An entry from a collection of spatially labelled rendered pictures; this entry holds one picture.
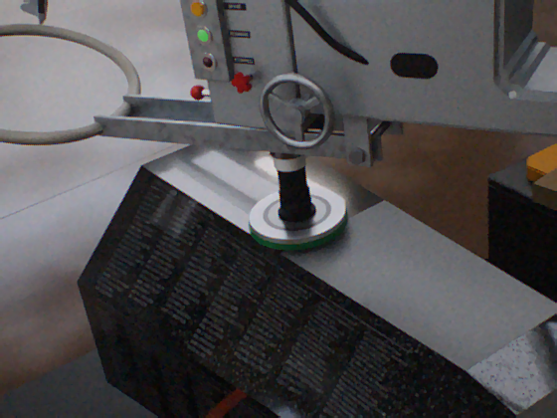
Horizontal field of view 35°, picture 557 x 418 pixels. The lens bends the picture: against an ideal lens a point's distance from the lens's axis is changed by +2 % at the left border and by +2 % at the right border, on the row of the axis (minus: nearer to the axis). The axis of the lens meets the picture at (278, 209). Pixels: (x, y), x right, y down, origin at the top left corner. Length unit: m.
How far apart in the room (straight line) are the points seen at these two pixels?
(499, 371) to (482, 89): 0.48
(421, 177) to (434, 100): 2.30
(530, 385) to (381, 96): 0.56
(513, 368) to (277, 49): 0.69
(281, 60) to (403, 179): 2.25
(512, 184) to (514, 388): 0.83
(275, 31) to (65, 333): 1.92
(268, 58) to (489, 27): 0.41
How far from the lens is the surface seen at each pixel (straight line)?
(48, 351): 3.21
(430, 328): 1.63
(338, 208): 1.89
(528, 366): 1.60
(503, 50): 1.47
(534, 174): 2.28
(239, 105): 1.69
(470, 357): 1.57
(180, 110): 2.00
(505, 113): 1.49
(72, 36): 2.34
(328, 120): 1.54
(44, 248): 3.79
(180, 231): 2.11
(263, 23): 1.59
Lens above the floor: 1.91
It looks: 31 degrees down
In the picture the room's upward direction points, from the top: 9 degrees counter-clockwise
